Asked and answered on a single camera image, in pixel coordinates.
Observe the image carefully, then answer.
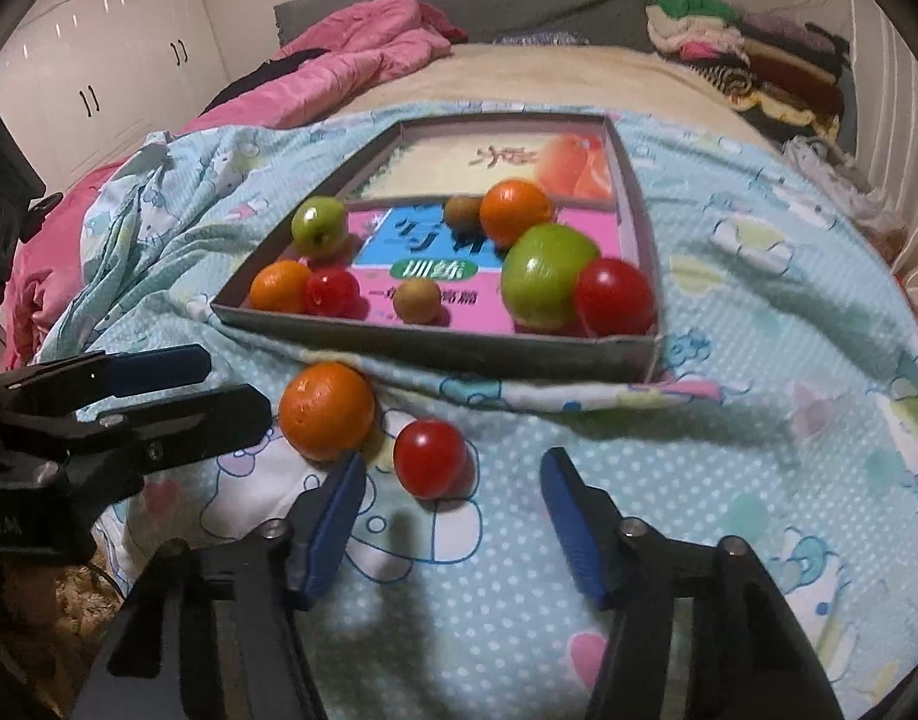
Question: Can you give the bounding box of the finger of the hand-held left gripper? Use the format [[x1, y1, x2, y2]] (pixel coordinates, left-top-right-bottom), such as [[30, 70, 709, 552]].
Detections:
[[0, 345, 212, 415], [61, 384, 272, 477]]

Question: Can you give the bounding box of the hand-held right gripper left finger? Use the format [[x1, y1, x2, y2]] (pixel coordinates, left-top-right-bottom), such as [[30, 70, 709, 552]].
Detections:
[[73, 451, 368, 720]]

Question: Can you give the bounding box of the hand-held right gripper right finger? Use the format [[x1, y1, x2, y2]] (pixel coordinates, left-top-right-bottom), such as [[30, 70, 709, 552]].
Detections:
[[540, 448, 846, 720]]

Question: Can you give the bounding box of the red cherry tomato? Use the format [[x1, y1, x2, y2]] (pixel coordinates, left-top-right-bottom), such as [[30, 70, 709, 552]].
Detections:
[[575, 257, 656, 337], [304, 268, 361, 317], [393, 420, 471, 500]]

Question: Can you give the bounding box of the orange mandarin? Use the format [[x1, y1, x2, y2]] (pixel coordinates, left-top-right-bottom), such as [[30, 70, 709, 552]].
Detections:
[[278, 362, 376, 462], [479, 178, 554, 248], [249, 260, 312, 314]]

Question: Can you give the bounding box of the shallow grey cardboard box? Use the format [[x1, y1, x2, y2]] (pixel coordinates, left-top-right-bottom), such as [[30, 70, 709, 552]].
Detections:
[[209, 112, 664, 385]]

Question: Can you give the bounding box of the small green apple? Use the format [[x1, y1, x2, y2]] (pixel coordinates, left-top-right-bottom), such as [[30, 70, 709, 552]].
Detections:
[[291, 196, 349, 258]]

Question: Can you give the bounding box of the small brown round fruit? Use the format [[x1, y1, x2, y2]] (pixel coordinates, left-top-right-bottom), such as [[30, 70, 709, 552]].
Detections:
[[393, 277, 443, 325], [444, 195, 486, 233]]

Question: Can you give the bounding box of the large green apple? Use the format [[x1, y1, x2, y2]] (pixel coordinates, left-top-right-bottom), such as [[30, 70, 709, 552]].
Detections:
[[501, 223, 601, 329]]

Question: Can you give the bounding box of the white and pink pen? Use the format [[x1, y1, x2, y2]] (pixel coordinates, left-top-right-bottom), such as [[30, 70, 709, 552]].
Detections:
[[579, 379, 726, 406]]

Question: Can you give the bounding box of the blue cartoon printed bedsheet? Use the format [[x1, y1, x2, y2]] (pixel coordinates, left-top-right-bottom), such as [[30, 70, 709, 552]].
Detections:
[[35, 101, 918, 720]]

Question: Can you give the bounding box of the pink and blue book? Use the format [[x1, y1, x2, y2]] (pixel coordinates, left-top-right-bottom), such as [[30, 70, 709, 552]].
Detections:
[[294, 199, 632, 337]]

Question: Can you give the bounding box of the black garment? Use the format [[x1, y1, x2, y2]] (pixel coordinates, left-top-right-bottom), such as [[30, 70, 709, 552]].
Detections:
[[200, 49, 332, 117]]

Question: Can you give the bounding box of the white wardrobe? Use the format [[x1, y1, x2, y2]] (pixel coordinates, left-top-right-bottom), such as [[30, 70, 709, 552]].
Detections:
[[0, 0, 231, 196]]

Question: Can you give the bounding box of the beige and orange book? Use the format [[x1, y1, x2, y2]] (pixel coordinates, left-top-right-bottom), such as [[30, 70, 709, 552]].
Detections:
[[384, 131, 617, 203]]

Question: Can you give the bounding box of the pink quilt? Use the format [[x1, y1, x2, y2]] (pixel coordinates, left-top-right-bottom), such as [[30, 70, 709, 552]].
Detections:
[[0, 0, 471, 376]]

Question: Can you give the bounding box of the white crumpled garment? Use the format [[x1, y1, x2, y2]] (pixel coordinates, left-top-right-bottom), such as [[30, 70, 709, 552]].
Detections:
[[781, 136, 910, 241]]

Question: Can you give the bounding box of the beige blanket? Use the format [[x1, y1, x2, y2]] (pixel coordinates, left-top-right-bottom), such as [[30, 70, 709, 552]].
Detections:
[[320, 41, 775, 143]]

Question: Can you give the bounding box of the dark patterned pillow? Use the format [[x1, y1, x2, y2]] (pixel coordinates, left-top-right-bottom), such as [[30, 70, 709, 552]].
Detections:
[[496, 30, 587, 46]]

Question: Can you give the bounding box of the pile of folded clothes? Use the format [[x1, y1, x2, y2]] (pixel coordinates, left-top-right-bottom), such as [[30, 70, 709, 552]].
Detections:
[[645, 0, 857, 143]]

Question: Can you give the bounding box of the cream satin curtain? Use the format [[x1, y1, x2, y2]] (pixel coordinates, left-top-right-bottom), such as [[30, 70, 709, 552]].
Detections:
[[849, 0, 918, 286]]

